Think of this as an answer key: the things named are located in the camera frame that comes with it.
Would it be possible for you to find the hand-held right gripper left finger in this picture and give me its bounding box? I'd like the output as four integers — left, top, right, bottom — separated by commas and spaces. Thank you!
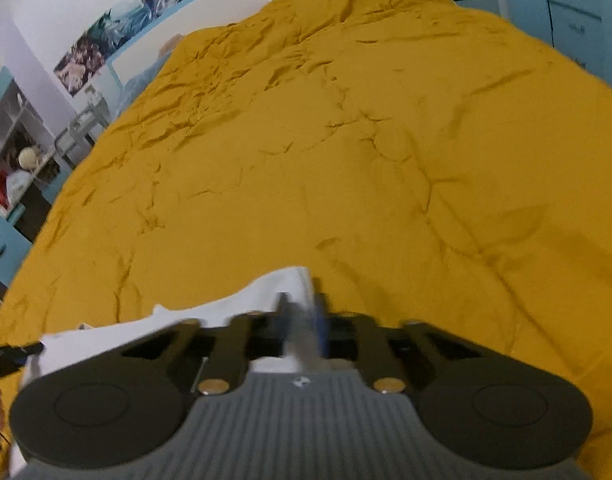
120, 292, 297, 394

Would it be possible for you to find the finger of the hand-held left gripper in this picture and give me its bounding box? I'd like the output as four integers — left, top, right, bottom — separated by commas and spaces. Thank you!
0, 341, 45, 379

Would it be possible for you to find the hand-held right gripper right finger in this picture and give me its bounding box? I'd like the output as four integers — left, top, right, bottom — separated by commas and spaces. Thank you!
311, 290, 493, 394

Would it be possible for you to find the white long-sleeved sweatshirt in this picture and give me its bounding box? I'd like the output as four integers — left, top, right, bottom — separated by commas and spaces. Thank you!
8, 265, 332, 480

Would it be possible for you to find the blue desk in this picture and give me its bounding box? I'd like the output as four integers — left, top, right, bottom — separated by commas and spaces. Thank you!
0, 152, 73, 288

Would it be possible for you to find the yellow bedspread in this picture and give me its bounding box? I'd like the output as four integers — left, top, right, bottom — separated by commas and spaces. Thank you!
0, 0, 612, 480

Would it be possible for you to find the white plastic bag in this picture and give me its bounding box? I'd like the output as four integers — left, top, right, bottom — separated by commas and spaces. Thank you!
6, 170, 33, 197

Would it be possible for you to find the grey chair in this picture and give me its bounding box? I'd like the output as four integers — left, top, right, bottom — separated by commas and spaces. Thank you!
52, 110, 98, 167
75, 85, 113, 133

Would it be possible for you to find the white and blue bookshelf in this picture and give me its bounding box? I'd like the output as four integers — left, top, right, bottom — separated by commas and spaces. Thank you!
0, 35, 78, 211

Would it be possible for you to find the blue pillow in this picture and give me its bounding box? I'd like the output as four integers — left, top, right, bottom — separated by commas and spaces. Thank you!
122, 55, 169, 103

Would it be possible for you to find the pink pillow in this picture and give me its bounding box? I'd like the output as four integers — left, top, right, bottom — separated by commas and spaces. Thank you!
157, 34, 185, 57

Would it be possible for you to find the blue nightstand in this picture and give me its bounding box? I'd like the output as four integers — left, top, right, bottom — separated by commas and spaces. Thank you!
453, 0, 503, 17

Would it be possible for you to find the blue and white wardrobe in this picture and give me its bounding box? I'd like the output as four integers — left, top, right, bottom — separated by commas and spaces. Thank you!
496, 0, 612, 97

